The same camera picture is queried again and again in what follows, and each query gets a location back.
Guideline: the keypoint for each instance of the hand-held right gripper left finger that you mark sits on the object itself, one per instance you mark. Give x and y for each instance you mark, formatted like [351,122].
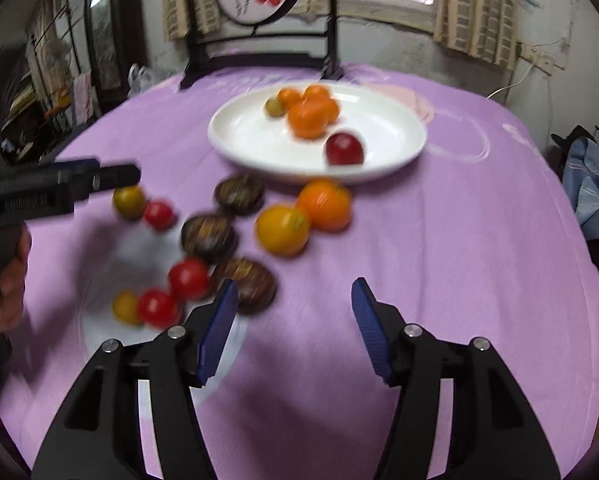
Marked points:
[218,327]

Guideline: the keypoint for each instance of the person's left hand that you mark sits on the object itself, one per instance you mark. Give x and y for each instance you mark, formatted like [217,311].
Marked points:
[10,280]

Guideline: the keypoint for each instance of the dark wooden cabinet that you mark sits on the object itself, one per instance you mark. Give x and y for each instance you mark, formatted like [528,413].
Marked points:
[104,30]

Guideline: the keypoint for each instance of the cluttered metal rack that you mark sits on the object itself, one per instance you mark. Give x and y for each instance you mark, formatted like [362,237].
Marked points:
[44,85]

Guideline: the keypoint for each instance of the yellow cherry tomato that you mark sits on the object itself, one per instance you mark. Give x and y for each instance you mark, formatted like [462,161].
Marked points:
[124,306]

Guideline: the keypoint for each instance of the white power strip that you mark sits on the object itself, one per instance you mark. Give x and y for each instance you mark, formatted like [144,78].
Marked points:
[539,58]

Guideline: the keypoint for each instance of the beige checked curtain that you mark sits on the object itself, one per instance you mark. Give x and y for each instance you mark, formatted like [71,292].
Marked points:
[474,5]
[179,0]

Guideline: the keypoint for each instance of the large orange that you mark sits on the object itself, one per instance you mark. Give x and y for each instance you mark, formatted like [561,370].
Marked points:
[325,205]

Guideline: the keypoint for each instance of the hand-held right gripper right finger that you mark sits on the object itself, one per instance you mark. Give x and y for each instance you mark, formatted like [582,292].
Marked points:
[368,322]

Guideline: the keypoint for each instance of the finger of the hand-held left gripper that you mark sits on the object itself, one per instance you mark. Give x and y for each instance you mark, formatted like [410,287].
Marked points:
[77,163]
[117,176]

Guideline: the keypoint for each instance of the yellow-green cherry tomato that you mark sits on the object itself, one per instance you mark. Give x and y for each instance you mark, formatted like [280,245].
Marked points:
[128,201]

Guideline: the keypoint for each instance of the red cherry tomato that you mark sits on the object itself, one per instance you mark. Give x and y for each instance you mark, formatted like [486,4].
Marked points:
[157,307]
[189,279]
[159,214]

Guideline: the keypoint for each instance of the green cherry tomato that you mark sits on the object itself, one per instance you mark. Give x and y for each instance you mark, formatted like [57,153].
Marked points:
[274,106]

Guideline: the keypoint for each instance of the white plastic bag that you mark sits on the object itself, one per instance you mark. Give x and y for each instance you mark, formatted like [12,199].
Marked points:
[142,78]

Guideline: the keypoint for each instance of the pink cloth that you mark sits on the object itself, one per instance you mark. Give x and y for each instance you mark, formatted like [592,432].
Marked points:
[83,97]

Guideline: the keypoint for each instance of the blue cloth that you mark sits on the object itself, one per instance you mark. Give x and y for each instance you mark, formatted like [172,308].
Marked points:
[592,190]

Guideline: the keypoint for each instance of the yellow orange citrus fruit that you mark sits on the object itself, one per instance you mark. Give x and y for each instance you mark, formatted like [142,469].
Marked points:
[282,230]

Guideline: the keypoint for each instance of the dark red plum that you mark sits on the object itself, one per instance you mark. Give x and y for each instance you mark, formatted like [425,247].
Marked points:
[344,149]

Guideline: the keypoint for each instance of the white oval plate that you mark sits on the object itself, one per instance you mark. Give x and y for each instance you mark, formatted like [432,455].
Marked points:
[249,130]

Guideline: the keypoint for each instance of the small orange mandarin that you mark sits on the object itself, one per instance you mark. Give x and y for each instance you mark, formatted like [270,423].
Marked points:
[289,97]
[333,110]
[307,119]
[317,92]

